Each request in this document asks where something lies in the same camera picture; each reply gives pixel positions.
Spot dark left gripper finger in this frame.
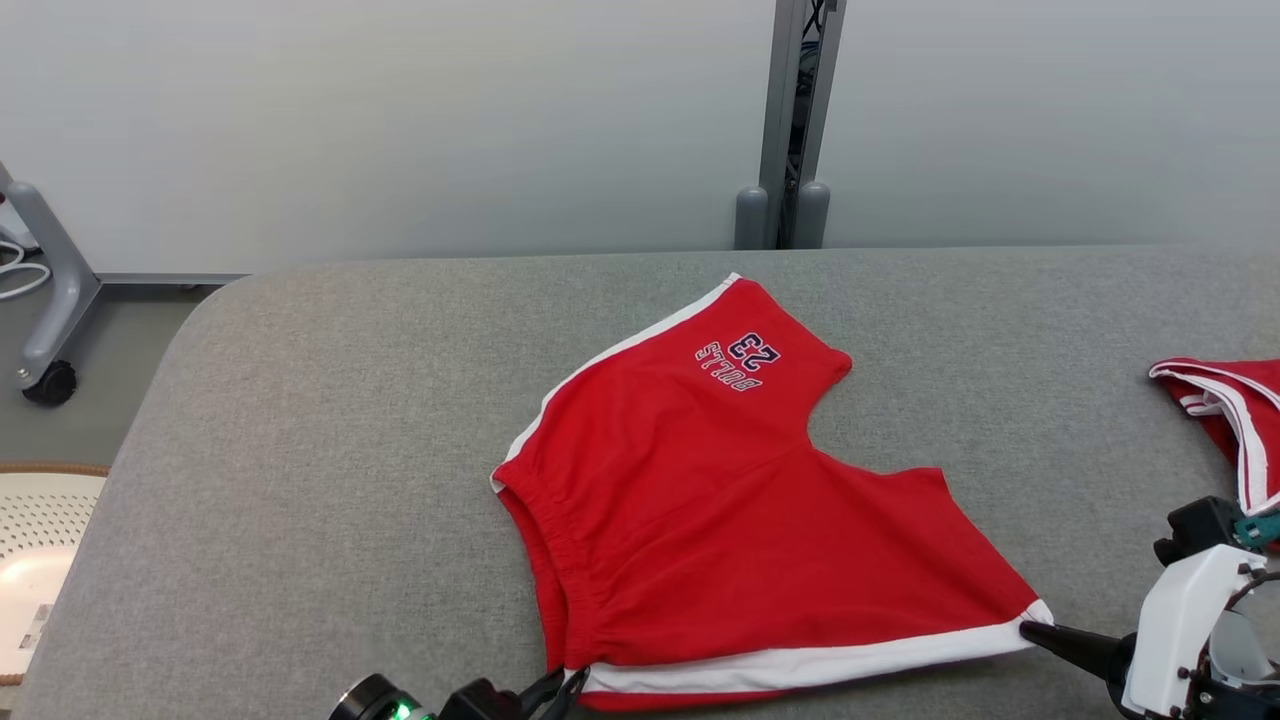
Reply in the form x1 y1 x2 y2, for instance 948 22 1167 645
518 668 566 716
548 665 593 720

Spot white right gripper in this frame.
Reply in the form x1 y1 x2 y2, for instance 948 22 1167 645
1018 545 1266 720

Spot red shorts with white trim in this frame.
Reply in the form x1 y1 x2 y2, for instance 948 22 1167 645
490 273 1054 713

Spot red shirt with white sleeves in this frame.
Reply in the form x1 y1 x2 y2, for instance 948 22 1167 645
1148 357 1280 551

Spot white perforated laundry basket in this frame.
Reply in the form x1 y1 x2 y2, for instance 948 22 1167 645
0 462 111 686

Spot grey cart leg with caster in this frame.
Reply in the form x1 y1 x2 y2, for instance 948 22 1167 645
0 160 101 406

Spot grey cylindrical post foot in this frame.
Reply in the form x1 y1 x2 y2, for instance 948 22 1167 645
795 180 832 249
735 185 771 251

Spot grey partition post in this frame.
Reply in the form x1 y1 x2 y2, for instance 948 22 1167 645
757 0 848 249

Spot white loose cable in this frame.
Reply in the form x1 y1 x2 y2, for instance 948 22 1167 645
0 240 51 301

